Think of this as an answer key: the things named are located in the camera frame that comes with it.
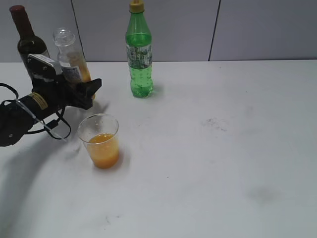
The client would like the green soda bottle yellow cap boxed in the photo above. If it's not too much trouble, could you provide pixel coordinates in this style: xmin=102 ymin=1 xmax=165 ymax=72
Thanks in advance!
xmin=125 ymin=0 xmax=154 ymax=98

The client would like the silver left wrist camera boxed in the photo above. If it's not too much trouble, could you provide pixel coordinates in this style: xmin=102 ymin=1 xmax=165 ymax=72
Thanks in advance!
xmin=27 ymin=54 xmax=62 ymax=75

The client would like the dark red wine bottle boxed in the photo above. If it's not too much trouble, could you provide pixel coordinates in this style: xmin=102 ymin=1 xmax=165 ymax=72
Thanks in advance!
xmin=9 ymin=5 xmax=50 ymax=82

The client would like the orange juice bottle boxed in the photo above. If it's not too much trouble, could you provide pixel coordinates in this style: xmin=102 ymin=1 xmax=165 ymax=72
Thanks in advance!
xmin=53 ymin=27 xmax=91 ymax=84

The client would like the transparent plastic cup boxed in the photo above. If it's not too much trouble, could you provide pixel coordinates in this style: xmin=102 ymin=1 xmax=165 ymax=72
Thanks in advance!
xmin=77 ymin=114 xmax=119 ymax=169

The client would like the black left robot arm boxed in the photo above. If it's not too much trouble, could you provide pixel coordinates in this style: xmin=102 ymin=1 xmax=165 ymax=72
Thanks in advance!
xmin=0 ymin=54 xmax=102 ymax=147

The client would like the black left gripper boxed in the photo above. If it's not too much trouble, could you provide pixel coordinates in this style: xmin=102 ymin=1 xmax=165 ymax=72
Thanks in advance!
xmin=27 ymin=58 xmax=103 ymax=116

